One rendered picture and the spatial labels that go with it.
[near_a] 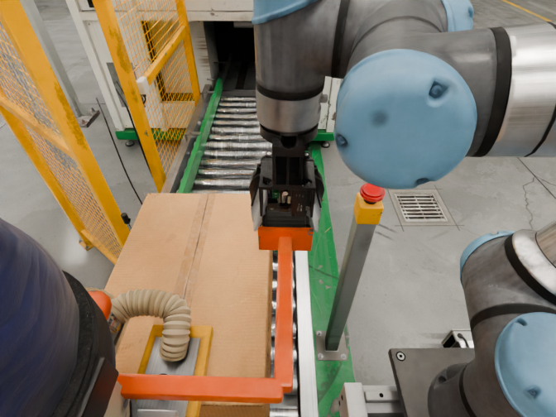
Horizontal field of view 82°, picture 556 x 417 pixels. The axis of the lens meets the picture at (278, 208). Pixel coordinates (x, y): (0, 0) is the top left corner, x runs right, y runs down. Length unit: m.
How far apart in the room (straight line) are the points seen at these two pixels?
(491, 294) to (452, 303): 1.57
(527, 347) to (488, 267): 0.13
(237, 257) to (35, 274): 0.65
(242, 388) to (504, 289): 0.37
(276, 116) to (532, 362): 0.39
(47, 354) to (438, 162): 0.27
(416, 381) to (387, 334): 1.22
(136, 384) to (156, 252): 0.54
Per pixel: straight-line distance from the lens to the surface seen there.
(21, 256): 0.26
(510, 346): 0.48
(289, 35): 0.33
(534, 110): 0.22
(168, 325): 0.52
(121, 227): 1.45
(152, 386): 0.42
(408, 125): 0.18
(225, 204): 1.01
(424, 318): 2.00
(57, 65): 3.75
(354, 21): 0.32
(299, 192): 0.40
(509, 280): 0.55
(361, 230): 1.02
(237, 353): 0.74
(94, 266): 2.30
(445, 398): 0.62
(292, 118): 0.36
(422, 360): 0.69
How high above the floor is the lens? 1.63
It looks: 44 degrees down
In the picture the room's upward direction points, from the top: straight up
